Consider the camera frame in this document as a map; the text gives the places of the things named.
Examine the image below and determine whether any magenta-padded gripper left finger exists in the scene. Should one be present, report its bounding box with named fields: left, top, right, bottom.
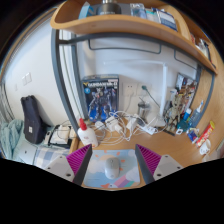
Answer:
left=43, top=143, right=94, bottom=187

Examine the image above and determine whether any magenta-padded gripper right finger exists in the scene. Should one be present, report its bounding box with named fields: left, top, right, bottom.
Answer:
left=134, top=143, right=184, bottom=185

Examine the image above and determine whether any white grey computer mouse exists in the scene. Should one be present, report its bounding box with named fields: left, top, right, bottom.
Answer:
left=104, top=157, right=121, bottom=180

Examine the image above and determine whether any pastel sun cloud mouse pad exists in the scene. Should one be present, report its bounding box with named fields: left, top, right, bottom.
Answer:
left=83, top=148, right=141, bottom=189

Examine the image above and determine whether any bed with checked bedding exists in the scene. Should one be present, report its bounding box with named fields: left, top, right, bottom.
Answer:
left=16, top=141, right=73, bottom=169

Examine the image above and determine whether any flat black remote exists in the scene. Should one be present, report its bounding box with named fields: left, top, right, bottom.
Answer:
left=162, top=128, right=176, bottom=137

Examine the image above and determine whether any white power strip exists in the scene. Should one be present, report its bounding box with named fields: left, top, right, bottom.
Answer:
left=141, top=124, right=158, bottom=135

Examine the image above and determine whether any white red-pump lotion bottle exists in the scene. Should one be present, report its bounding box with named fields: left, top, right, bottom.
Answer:
left=77, top=117, right=99, bottom=148

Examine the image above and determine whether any blue tissue pack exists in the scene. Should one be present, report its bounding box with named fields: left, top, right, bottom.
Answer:
left=187, top=128, right=201, bottom=144

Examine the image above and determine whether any teal round dish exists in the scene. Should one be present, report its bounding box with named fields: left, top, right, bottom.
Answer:
left=176, top=119, right=189, bottom=133

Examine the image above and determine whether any red chips can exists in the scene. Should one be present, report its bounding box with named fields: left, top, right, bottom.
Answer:
left=196, top=120, right=216, bottom=148

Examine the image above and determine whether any brown tree creature figurine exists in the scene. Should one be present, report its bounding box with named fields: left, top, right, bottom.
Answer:
left=164, top=93, right=184, bottom=133

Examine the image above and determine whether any black bag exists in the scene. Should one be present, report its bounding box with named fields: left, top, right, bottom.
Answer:
left=20, top=95, right=48, bottom=145

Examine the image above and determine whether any white power adapter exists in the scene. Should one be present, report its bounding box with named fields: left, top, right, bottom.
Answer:
left=126, top=114, right=139, bottom=131

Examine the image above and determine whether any blue spray bottle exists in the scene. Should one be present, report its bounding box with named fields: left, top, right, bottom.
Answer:
left=189, top=99, right=204, bottom=128

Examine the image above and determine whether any teal blanket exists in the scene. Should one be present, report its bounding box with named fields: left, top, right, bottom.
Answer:
left=0, top=119, right=25, bottom=160

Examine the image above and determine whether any white charger block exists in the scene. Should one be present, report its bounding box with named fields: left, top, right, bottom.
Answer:
left=104, top=115, right=121, bottom=133

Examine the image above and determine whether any white desk lamp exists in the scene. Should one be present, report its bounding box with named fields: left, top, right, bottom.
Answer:
left=103, top=59, right=168, bottom=128

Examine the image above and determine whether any blue robot model kit box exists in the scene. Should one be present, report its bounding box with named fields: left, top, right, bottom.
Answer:
left=81, top=74, right=120, bottom=123

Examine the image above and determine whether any colourful figurine box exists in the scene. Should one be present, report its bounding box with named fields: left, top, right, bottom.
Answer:
left=174, top=73, right=198, bottom=114

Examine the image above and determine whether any wooden shelf unit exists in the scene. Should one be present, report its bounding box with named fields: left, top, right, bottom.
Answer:
left=49, top=0, right=218, bottom=75

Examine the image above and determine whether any dark green cable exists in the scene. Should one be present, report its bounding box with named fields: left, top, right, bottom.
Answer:
left=141, top=85, right=162, bottom=109

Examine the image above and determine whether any white wall socket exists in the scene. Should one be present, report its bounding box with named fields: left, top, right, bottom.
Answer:
left=123, top=82, right=138, bottom=98

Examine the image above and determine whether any grey metal desk frame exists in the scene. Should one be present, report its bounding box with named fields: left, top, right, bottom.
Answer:
left=50, top=28, right=218, bottom=128

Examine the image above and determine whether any white light switch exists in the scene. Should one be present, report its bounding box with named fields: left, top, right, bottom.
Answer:
left=21, top=72, right=33, bottom=87

